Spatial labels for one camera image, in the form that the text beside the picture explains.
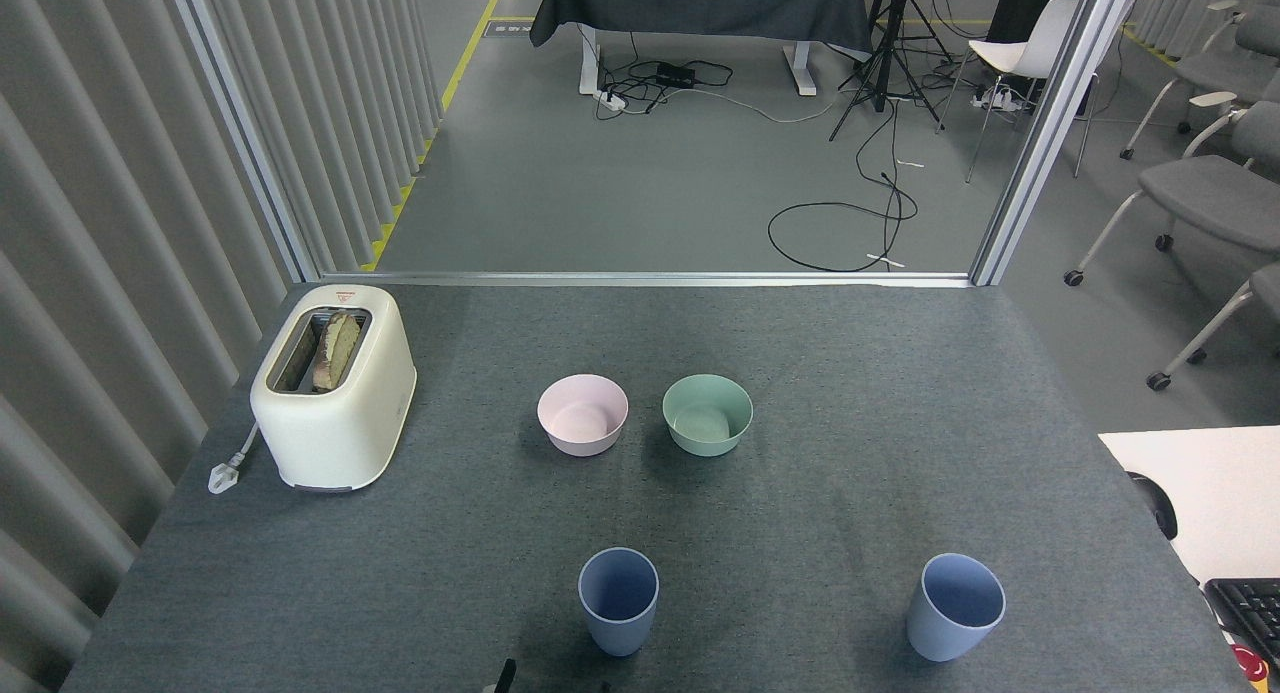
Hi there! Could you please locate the silver frame rail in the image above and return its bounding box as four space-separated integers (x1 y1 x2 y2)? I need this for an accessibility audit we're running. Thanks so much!
318 270 976 289

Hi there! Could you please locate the cream white toaster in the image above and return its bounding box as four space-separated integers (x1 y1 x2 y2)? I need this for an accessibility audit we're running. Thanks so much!
250 284 418 494

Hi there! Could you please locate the black tripod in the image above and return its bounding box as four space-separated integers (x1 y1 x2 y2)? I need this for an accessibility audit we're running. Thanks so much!
828 0 956 142

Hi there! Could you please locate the white desk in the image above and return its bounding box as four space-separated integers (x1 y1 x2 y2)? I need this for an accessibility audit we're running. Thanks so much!
1098 425 1280 586

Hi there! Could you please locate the table with dark cloth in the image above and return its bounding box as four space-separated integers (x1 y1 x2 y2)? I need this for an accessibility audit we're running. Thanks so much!
529 0 874 97

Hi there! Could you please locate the black floor cable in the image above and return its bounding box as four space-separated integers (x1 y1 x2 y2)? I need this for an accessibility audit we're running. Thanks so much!
767 103 919 274

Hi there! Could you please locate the white plastic chair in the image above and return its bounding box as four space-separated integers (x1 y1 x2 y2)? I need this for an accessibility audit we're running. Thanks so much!
937 0 1101 184

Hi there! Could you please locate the pink bowl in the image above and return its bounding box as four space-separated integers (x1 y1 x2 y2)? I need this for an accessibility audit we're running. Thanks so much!
537 374 630 458

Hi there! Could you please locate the dark blue plastic cup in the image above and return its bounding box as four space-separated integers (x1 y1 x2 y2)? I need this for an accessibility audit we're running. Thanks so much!
578 547 660 657

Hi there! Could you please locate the green bowl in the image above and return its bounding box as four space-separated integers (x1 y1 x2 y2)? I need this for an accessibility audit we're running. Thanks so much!
662 374 754 458

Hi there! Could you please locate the white toaster cable with plug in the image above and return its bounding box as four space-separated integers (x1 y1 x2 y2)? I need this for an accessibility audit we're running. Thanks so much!
207 421 261 496

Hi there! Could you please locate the silver frame post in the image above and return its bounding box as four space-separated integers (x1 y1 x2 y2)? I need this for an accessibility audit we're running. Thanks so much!
968 0 1141 287
163 0 323 282

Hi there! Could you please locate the black round device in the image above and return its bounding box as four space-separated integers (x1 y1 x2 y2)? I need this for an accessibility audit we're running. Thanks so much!
1127 471 1179 541

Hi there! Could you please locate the grey office chair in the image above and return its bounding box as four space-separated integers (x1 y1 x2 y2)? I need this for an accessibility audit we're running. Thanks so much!
1120 1 1280 161
1146 263 1280 392
1063 101 1280 287

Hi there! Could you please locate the light blue plastic cup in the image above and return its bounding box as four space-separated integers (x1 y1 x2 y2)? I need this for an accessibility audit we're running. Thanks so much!
906 553 1007 663

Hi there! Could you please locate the black keyboard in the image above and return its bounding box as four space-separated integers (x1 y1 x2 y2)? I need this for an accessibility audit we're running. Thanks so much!
1203 577 1280 669

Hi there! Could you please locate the toasted bread slice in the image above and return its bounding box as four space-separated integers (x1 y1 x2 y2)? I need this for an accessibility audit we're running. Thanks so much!
311 311 363 394

